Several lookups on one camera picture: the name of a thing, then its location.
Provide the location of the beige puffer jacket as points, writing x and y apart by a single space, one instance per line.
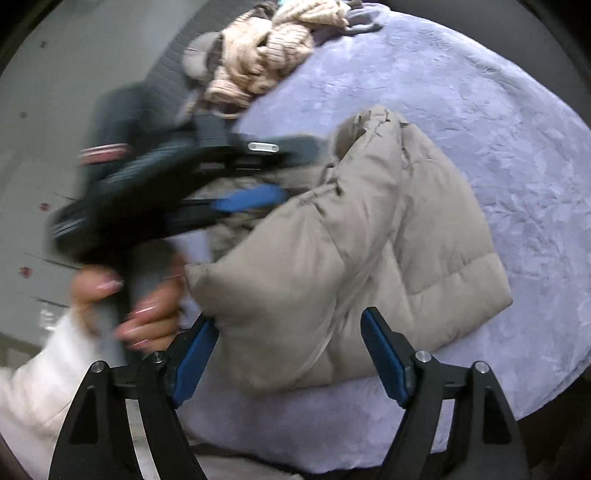
369 240

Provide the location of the brown fuzzy garment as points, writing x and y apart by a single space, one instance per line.
201 55

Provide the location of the person's left hand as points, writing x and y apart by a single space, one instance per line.
157 318

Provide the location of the grey garment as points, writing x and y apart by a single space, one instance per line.
362 18

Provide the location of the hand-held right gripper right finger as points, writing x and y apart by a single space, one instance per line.
385 360

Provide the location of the cream knitted sweater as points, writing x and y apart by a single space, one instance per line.
258 50

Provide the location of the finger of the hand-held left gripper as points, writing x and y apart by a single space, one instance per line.
277 150
249 198

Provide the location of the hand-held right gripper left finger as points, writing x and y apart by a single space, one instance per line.
194 364

